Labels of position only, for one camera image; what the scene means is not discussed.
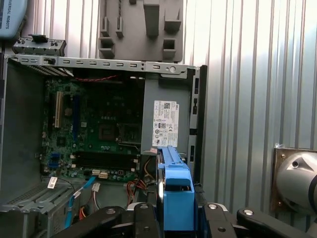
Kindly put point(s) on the grey parts rack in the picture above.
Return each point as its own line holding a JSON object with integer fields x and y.
{"x": 138, "y": 49}

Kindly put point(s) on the black open PC case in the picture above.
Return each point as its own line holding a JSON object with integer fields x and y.
{"x": 200, "y": 99}

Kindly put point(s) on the white label tag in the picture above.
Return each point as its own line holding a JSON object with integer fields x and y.
{"x": 52, "y": 183}

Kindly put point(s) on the blue expansion slot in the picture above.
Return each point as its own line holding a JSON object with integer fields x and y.
{"x": 75, "y": 119}

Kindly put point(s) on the green motherboard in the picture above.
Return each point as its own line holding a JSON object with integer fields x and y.
{"x": 94, "y": 111}

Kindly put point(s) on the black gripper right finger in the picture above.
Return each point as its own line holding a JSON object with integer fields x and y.
{"x": 213, "y": 220}

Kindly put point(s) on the black RAM slot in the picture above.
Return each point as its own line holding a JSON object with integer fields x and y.
{"x": 106, "y": 166}
{"x": 106, "y": 162}
{"x": 106, "y": 153}
{"x": 106, "y": 158}

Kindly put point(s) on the silver coin battery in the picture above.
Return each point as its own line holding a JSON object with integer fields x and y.
{"x": 68, "y": 111}

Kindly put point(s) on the grey power supply unit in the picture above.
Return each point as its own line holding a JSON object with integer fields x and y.
{"x": 148, "y": 111}

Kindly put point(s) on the beige power socket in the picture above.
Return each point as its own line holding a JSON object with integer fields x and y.
{"x": 103, "y": 175}

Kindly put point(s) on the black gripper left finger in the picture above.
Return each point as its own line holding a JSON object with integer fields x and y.
{"x": 143, "y": 223}

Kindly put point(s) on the metal socket cover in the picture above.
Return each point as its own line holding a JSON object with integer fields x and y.
{"x": 128, "y": 123}

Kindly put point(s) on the silver disk bay cage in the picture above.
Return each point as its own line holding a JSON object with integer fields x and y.
{"x": 37, "y": 203}

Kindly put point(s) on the black expansion slot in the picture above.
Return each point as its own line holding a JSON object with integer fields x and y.
{"x": 52, "y": 111}

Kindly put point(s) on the hard disk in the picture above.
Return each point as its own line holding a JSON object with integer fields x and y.
{"x": 178, "y": 198}

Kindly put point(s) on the thin metal locking lever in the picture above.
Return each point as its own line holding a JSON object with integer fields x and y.
{"x": 128, "y": 146}

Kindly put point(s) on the pale blue teach pendant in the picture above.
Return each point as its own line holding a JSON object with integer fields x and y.
{"x": 12, "y": 19}

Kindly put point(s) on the CPU socket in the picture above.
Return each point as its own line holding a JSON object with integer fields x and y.
{"x": 107, "y": 132}

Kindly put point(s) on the white expansion slot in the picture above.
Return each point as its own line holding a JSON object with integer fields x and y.
{"x": 58, "y": 109}

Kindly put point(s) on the metal expansion slot bracket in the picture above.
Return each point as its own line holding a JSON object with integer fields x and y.
{"x": 37, "y": 48}

